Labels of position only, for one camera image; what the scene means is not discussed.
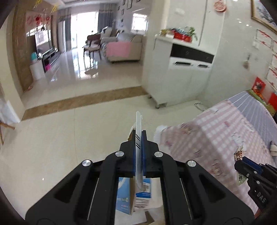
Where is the potted green plant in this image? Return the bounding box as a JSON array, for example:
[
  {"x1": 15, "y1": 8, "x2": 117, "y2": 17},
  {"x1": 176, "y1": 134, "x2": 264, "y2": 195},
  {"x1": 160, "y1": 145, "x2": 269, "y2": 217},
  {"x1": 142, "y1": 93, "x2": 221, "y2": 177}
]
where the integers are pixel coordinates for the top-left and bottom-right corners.
[{"x1": 187, "y1": 27, "x2": 198, "y2": 41}]

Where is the red photo card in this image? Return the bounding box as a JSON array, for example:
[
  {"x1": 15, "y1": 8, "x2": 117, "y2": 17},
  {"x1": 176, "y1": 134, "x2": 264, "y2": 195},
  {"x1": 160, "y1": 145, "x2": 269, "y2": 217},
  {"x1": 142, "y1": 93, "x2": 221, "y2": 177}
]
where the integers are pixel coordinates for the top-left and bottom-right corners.
[{"x1": 252, "y1": 76, "x2": 266, "y2": 94}]

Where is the dark wooden chair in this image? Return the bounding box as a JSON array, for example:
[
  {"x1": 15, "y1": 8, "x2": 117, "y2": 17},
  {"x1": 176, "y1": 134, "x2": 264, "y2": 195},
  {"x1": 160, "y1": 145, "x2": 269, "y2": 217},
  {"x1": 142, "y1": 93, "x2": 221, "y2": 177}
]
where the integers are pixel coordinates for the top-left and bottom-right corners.
[{"x1": 83, "y1": 33, "x2": 101, "y2": 60}]

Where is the pink blanket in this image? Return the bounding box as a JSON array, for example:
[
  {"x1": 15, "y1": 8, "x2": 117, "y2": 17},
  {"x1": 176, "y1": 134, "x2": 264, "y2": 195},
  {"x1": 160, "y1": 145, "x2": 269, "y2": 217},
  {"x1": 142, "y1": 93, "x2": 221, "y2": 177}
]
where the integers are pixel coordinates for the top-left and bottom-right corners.
[{"x1": 106, "y1": 42, "x2": 131, "y2": 58}]

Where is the white cylindrical bin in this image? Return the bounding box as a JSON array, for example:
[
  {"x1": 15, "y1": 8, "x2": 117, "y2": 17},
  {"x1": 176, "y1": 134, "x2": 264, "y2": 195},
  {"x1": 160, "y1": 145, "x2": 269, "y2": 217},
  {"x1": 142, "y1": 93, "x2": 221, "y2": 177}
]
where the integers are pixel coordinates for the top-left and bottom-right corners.
[{"x1": 30, "y1": 60, "x2": 45, "y2": 81}]

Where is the small candy wrapper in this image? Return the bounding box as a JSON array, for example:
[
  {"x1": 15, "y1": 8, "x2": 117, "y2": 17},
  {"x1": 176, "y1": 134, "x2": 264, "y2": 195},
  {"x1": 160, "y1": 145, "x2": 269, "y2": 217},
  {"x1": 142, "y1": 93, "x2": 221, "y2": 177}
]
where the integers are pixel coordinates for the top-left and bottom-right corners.
[{"x1": 233, "y1": 145, "x2": 247, "y2": 186}]

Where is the red gift box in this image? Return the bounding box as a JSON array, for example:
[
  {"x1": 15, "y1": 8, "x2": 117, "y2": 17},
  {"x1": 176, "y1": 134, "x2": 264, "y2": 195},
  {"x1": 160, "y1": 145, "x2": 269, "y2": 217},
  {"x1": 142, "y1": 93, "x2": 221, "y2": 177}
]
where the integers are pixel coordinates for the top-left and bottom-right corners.
[{"x1": 174, "y1": 31, "x2": 192, "y2": 43}]

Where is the beige sofa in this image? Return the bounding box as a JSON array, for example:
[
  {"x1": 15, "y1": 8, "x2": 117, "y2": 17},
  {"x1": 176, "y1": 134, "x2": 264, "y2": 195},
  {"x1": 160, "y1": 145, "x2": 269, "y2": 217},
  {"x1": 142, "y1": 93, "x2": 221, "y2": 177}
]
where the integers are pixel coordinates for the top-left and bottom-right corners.
[{"x1": 100, "y1": 32, "x2": 144, "y2": 63}]

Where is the white sideboard cabinet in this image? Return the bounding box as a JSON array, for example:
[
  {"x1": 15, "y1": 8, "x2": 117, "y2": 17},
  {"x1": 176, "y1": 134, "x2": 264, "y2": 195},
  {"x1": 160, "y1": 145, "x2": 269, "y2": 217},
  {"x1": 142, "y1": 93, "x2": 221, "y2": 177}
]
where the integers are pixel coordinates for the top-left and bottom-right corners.
[{"x1": 142, "y1": 35, "x2": 215, "y2": 109}]

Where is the tv stand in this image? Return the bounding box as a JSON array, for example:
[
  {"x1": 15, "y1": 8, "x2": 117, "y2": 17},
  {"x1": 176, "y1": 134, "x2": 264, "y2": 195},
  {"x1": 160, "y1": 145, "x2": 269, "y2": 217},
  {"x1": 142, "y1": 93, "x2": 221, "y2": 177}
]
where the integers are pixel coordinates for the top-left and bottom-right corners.
[{"x1": 42, "y1": 49, "x2": 61, "y2": 72}]

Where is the framed plum blossom painting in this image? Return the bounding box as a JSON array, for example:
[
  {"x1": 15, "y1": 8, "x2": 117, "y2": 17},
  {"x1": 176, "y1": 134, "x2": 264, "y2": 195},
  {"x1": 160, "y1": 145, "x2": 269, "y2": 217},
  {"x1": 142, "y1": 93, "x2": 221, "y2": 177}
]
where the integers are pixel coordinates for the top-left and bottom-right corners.
[{"x1": 251, "y1": 1, "x2": 276, "y2": 34}]

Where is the purple grid tablecloth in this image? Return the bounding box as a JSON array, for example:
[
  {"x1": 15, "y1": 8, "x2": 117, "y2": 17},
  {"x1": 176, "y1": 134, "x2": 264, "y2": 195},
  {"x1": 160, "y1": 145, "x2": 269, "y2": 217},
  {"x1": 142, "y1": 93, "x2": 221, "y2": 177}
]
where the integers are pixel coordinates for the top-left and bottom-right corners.
[{"x1": 228, "y1": 91, "x2": 277, "y2": 148}]

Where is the blue white carton box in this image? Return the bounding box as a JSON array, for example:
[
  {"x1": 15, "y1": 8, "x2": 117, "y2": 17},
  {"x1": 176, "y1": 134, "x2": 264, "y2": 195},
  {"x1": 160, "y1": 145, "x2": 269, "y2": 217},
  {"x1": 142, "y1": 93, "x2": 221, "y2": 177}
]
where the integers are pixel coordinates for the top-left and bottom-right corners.
[{"x1": 116, "y1": 111, "x2": 151, "y2": 215}]

